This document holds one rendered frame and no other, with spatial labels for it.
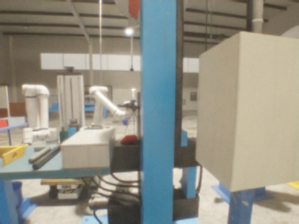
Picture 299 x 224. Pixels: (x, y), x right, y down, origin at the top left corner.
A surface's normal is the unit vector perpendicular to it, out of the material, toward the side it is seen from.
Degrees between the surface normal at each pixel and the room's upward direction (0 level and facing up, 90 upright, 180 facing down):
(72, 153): 90
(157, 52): 90
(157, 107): 90
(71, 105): 90
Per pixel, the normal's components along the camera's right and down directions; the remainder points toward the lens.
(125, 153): 0.15, 0.11
